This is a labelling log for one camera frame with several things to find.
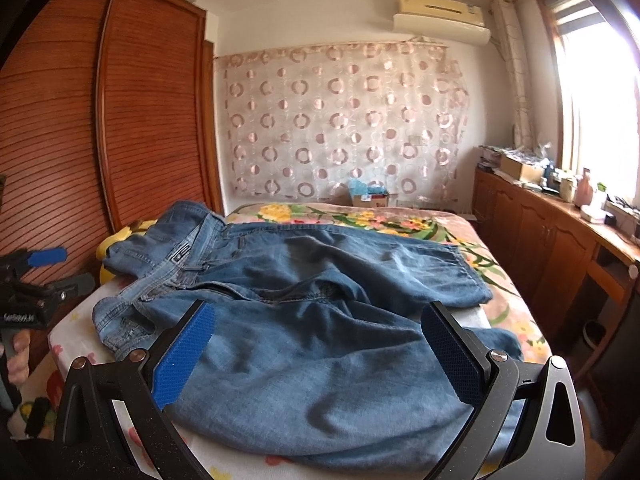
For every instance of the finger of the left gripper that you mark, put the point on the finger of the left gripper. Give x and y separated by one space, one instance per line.
75 286
24 260

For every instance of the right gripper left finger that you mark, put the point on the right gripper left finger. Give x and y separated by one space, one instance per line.
88 440

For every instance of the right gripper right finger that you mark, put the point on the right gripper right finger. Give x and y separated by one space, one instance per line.
548 442

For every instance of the blue denim jeans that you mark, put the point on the blue denim jeans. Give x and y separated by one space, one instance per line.
317 353

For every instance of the person's left hand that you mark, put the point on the person's left hand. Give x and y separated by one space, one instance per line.
18 364

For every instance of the white strawberry flower sheet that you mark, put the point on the white strawberry flower sheet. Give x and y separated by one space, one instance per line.
75 336

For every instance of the wooden sideboard cabinet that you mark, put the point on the wooden sideboard cabinet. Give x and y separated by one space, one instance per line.
574 277

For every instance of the wooden slatted wardrobe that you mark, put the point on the wooden slatted wardrobe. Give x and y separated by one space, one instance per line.
107 117

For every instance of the pink bottle on cabinet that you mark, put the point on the pink bottle on cabinet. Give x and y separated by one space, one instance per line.
584 190

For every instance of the cardboard box on cabinet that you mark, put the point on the cardboard box on cabinet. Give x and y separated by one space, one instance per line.
521 171

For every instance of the pink circle patterned curtain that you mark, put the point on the pink circle patterned curtain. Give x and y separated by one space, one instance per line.
305 124

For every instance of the box with blue bag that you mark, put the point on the box with blue bag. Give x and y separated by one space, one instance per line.
365 195

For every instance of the white patterned side curtain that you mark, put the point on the white patterned side curtain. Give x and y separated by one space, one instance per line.
514 54

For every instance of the window with wooden frame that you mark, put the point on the window with wooden frame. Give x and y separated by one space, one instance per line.
599 88

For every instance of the white wall air conditioner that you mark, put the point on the white wall air conditioner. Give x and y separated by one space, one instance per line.
451 20

